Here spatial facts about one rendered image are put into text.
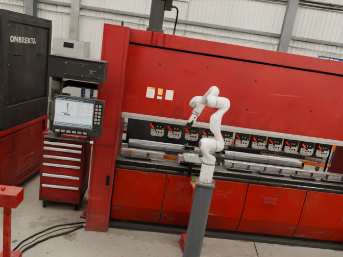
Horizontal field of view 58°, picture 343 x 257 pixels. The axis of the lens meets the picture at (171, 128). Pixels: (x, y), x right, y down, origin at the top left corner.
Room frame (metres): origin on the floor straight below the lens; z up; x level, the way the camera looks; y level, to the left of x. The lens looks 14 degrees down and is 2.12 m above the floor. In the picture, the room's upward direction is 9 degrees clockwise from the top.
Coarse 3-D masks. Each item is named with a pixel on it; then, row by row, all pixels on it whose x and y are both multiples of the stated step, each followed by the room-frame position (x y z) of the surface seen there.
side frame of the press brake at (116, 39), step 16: (112, 32) 3.13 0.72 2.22; (128, 32) 3.15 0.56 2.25; (112, 48) 3.14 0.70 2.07; (128, 48) 3.31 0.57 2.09; (112, 64) 3.14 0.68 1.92; (112, 80) 3.14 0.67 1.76; (112, 96) 3.14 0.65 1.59; (112, 112) 3.14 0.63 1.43; (112, 128) 3.14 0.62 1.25; (96, 144) 3.13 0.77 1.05; (112, 144) 3.14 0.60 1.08; (96, 160) 3.13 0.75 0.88; (112, 160) 3.14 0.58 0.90; (96, 176) 3.13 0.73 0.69; (112, 176) 3.15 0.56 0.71; (96, 192) 3.13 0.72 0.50; (96, 208) 3.13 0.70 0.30; (96, 224) 3.14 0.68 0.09
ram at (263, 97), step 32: (128, 64) 3.36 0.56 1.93; (160, 64) 3.39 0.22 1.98; (192, 64) 3.42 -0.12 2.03; (224, 64) 3.45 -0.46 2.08; (256, 64) 3.48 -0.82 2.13; (128, 96) 3.36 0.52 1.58; (192, 96) 3.43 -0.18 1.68; (224, 96) 3.46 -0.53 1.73; (256, 96) 3.49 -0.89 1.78; (288, 96) 3.53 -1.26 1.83; (320, 96) 3.56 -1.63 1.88; (224, 128) 3.46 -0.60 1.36; (256, 128) 3.50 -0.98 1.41; (288, 128) 3.53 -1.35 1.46; (320, 128) 3.57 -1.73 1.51
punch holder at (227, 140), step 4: (220, 132) 3.46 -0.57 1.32; (224, 132) 3.46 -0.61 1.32; (228, 132) 3.47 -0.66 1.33; (232, 132) 3.47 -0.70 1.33; (224, 136) 3.46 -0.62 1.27; (228, 136) 3.48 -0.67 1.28; (232, 136) 3.47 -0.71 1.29; (224, 140) 3.48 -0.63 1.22; (228, 140) 3.47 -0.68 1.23; (224, 144) 3.46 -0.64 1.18; (228, 144) 3.47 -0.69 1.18
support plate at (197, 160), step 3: (183, 153) 3.43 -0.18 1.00; (186, 153) 3.45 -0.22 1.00; (186, 156) 3.35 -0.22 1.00; (198, 156) 3.42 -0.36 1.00; (186, 159) 3.25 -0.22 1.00; (189, 159) 3.26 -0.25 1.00; (192, 159) 3.28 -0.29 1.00; (195, 159) 3.30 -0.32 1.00; (198, 159) 3.31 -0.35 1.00; (192, 162) 3.19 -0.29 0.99; (195, 162) 3.20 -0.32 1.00; (198, 162) 3.21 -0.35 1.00
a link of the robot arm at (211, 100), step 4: (212, 88) 2.83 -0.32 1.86; (216, 88) 2.82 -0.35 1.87; (208, 92) 2.87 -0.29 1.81; (212, 92) 2.75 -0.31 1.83; (216, 92) 2.78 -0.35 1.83; (208, 96) 2.71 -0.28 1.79; (212, 96) 2.70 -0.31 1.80; (208, 100) 2.68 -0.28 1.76; (212, 100) 2.67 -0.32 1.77; (216, 100) 2.69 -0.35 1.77; (208, 104) 2.68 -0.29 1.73; (212, 104) 2.68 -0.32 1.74; (216, 104) 2.68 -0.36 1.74
